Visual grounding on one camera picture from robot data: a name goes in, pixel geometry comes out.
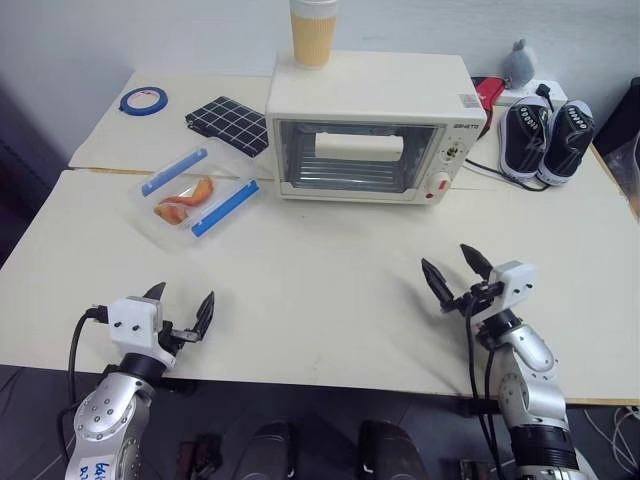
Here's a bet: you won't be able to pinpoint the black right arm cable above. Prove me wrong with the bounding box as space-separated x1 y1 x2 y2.
464 298 507 480

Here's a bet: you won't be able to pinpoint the grey plush toy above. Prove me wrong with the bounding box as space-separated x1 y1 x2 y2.
501 38 539 91

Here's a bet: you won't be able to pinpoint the orange ribbed paper cup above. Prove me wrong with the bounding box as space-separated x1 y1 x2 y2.
290 0 343 71

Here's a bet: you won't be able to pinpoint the dark rounded shape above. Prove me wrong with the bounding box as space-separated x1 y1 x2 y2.
233 421 299 480
356 419 430 480

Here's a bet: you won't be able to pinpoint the black object at table edge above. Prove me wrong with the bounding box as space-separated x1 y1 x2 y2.
591 76 640 222

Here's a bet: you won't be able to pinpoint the black white canvas shoe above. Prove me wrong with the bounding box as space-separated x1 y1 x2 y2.
536 99 596 187
497 96 552 180

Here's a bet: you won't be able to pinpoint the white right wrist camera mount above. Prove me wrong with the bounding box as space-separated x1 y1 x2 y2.
486 260 537 319

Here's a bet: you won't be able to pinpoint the black white checkered cloth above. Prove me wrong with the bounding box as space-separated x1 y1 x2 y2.
184 95 272 161

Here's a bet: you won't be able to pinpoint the orange-brown curved piece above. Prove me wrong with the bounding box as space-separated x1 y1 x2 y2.
185 176 219 208

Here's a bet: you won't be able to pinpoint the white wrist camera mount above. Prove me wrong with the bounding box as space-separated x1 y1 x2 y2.
106 295 164 362
486 260 537 319

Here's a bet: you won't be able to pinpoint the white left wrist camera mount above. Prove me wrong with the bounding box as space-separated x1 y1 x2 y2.
106 295 164 362

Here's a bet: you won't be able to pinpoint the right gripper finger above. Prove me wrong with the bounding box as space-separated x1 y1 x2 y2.
459 243 494 280
420 257 454 307

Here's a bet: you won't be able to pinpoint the cream toaster oven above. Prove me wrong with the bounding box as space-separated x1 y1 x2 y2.
264 49 488 204

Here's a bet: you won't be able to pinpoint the blue tape roll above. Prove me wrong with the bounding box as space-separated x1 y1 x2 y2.
119 86 171 118

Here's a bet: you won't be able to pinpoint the white cables on floor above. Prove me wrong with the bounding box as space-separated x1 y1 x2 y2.
583 403 640 472

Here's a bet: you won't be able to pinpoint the black table clamp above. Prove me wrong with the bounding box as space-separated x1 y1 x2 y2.
458 398 502 417

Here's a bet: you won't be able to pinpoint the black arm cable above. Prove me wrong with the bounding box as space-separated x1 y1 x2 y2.
56 303 110 454
464 298 507 480

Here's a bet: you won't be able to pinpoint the white power strip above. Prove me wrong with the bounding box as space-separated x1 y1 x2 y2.
491 76 569 109

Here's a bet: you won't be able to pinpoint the red black box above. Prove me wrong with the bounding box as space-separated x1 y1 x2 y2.
471 75 507 140

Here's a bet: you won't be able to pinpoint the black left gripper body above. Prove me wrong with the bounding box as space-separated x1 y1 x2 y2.
157 321 206 358

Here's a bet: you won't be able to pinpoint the clear zip bag with food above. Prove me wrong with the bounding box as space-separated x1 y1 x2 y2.
128 144 262 249

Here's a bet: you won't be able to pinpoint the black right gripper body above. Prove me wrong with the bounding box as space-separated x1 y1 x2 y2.
439 280 506 317

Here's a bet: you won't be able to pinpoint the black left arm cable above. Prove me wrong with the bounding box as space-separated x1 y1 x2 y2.
56 303 110 454

